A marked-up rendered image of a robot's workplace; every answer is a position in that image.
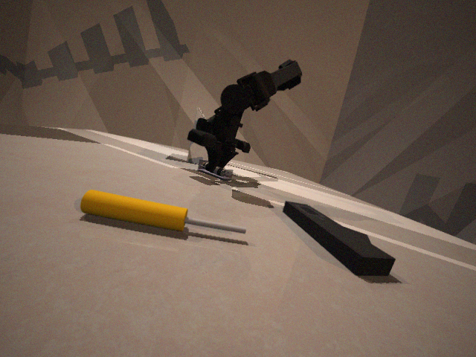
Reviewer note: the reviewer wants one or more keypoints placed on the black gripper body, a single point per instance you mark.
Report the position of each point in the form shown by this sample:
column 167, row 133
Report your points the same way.
column 223, row 135

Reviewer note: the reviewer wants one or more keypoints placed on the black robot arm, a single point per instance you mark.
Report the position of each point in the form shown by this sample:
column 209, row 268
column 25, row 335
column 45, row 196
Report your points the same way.
column 253, row 90

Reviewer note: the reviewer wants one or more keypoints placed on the black cylindrical battery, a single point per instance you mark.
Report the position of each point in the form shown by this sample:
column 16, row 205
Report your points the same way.
column 218, row 171

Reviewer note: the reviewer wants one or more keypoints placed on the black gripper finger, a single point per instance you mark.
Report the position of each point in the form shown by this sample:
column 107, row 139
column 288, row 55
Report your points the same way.
column 214, row 155
column 226, row 157

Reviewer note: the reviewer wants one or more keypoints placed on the yellow-handled screwdriver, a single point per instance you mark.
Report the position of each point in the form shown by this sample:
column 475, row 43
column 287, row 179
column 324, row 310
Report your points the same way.
column 144, row 212

